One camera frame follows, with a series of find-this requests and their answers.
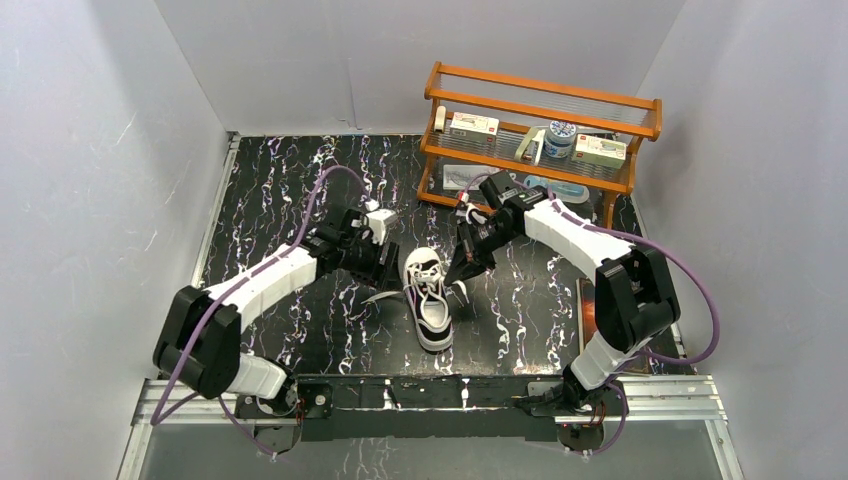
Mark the black and white sneaker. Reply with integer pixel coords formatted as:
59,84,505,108
400,247,453,353

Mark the clear packaged item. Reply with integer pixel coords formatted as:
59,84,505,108
442,164,499,191

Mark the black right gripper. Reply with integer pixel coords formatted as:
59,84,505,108
445,216,521,286

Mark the black metal base frame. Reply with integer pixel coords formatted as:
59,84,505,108
235,374,626,448

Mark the white box right shelf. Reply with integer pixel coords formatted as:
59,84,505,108
573,134,627,169

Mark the blue patterned round tin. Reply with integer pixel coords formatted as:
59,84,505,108
543,121,578,158

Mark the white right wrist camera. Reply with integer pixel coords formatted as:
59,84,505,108
455,192,488,225

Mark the white box left shelf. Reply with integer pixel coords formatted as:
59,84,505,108
446,112,499,142

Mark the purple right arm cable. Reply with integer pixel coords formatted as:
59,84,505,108
457,173,721,458

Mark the white shoelace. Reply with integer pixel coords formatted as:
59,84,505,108
365,261,447,304

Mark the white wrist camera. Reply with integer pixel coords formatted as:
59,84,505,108
455,192,488,225
365,199,398,245

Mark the blue packaged tool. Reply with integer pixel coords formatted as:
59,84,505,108
522,175,590,204

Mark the dark orange book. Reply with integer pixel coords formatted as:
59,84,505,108
576,278,655,376

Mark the small white tape roll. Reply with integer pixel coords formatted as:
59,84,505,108
432,105,447,132

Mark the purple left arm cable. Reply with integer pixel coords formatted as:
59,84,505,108
149,165,372,458

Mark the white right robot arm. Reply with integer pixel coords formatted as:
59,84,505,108
446,171,680,414

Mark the orange wooden shelf rack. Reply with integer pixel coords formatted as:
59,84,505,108
417,62,663,228

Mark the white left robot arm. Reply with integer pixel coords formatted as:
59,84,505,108
152,205,400,416

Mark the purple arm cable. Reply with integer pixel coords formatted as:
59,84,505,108
149,165,372,458
457,173,721,458

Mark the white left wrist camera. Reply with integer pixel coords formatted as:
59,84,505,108
365,199,398,245

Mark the white box shelf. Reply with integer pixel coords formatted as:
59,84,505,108
446,112,499,142
573,134,627,169

